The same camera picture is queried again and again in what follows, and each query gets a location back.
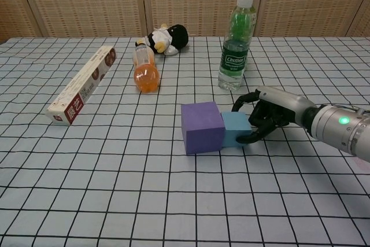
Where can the light blue checked tablecloth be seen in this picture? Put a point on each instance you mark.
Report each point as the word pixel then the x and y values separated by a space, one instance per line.
pixel 115 186

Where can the woven folding screen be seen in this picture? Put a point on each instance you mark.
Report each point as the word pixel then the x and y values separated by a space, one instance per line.
pixel 86 1

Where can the blue cube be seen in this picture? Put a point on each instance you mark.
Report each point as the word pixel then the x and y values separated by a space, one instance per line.
pixel 235 127

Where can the large purple foam cube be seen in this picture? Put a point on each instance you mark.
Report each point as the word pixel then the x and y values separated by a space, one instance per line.
pixel 202 131

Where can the long white cardboard box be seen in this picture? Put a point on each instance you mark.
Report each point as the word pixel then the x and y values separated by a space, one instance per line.
pixel 84 82

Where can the black and white plush toy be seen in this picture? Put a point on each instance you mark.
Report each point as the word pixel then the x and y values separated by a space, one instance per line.
pixel 179 37

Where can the clear water bottle green label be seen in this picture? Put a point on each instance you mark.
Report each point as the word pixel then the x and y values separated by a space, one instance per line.
pixel 232 62

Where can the orange drink bottle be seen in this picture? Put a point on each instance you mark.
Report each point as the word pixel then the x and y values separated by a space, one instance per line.
pixel 146 77

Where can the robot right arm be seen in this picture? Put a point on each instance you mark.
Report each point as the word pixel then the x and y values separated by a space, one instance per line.
pixel 341 131

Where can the robot right hand silver black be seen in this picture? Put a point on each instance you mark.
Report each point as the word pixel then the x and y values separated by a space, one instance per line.
pixel 283 102

